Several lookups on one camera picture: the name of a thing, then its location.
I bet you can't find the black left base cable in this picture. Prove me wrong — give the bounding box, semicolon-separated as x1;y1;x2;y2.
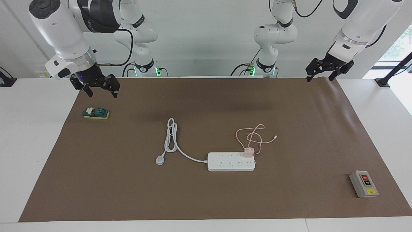
230;48;261;76

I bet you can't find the black clamp mount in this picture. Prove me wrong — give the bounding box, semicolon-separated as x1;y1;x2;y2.
0;67;17;87

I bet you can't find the black right base cable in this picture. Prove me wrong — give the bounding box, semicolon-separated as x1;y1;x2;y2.
122;62;136;78

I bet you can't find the pink charging cable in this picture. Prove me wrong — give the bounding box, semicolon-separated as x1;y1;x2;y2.
236;124;278;155

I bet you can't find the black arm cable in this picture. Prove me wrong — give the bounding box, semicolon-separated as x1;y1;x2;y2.
96;28;134;67
291;0;387;48

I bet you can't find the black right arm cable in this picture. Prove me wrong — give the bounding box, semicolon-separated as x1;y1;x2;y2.
96;28;134;67

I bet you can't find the black base cable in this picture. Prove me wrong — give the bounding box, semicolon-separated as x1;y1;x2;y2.
122;62;136;78
230;48;261;76

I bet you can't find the grey on-off switch box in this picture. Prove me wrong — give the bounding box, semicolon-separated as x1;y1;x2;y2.
349;171;379;198

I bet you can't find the brown paper mat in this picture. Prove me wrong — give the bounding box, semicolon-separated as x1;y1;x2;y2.
19;77;412;222

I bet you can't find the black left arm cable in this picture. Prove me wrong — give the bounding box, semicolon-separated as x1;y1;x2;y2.
291;0;387;48

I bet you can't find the green circuit board fixture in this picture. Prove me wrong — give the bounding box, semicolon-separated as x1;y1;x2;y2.
83;107;110;120

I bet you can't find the white power strip with cord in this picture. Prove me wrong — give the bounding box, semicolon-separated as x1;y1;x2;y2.
155;118;256;172

